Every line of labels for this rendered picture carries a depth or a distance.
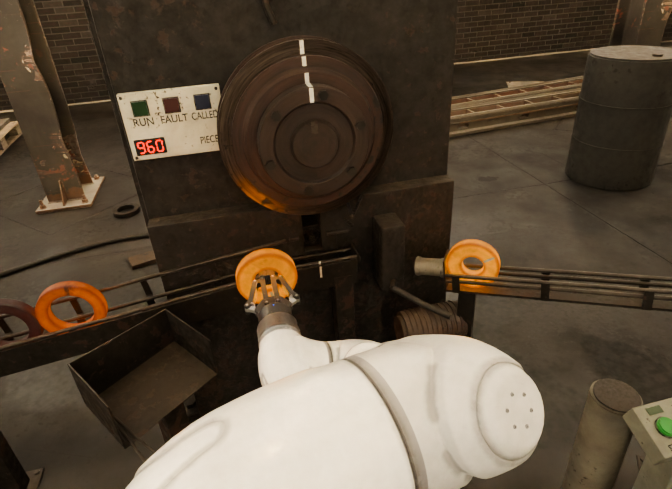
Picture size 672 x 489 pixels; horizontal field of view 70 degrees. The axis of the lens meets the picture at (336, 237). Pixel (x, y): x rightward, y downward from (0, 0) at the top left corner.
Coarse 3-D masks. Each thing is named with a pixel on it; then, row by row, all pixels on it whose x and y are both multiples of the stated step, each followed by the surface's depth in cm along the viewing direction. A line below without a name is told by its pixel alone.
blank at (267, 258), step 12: (252, 252) 118; (264, 252) 117; (276, 252) 118; (240, 264) 118; (252, 264) 117; (264, 264) 118; (276, 264) 118; (288, 264) 119; (240, 276) 118; (252, 276) 119; (288, 276) 121; (240, 288) 120
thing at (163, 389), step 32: (160, 320) 129; (96, 352) 118; (128, 352) 125; (160, 352) 132; (192, 352) 129; (96, 384) 120; (128, 384) 124; (160, 384) 122; (192, 384) 121; (96, 416) 116; (128, 416) 115; (160, 416) 114
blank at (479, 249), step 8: (464, 240) 142; (472, 240) 140; (480, 240) 140; (456, 248) 141; (464, 248) 140; (472, 248) 139; (480, 248) 138; (488, 248) 138; (448, 256) 144; (456, 256) 142; (464, 256) 142; (472, 256) 141; (480, 256) 140; (488, 256) 139; (496, 256) 138; (448, 264) 145; (456, 264) 144; (488, 264) 140; (496, 264) 139; (456, 272) 145; (464, 272) 144; (472, 272) 145; (480, 272) 143; (488, 272) 141; (496, 272) 140; (472, 280) 144; (480, 280) 143; (488, 280) 142
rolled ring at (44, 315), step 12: (48, 288) 134; (60, 288) 133; (72, 288) 134; (84, 288) 135; (48, 300) 134; (96, 300) 137; (36, 312) 135; (48, 312) 136; (96, 312) 139; (48, 324) 137; (60, 324) 140; (72, 324) 142
